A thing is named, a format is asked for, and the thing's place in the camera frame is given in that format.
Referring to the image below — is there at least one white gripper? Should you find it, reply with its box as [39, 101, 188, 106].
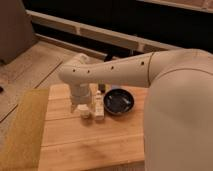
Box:
[69, 84, 92, 113]

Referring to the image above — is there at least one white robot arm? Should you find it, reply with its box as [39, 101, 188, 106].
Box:
[59, 49, 213, 171]

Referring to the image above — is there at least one small white bottle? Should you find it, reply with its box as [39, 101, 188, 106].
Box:
[95, 91, 104, 120]

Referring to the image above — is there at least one dark rectangular block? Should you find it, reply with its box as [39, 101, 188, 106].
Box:
[98, 84, 106, 93]

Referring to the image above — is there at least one black round bowl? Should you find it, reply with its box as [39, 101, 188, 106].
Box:
[104, 89, 134, 116]

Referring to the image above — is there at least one yellow-green mat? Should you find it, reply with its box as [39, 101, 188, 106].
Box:
[0, 89, 49, 171]

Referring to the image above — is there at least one grey sofa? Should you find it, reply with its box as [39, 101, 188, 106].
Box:
[0, 0, 37, 64]

